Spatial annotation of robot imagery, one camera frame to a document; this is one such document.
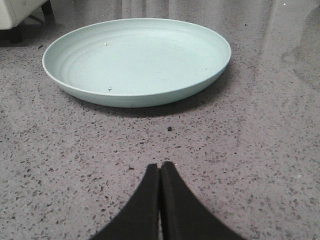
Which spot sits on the light green round plate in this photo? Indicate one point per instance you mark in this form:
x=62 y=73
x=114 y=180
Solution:
x=137 y=62

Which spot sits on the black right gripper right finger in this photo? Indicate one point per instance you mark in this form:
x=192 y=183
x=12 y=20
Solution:
x=183 y=217

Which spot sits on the white Toshiba toaster oven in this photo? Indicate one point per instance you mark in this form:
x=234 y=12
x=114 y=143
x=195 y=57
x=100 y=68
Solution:
x=13 y=12

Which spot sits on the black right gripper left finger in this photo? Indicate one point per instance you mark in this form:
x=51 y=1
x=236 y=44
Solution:
x=139 y=218

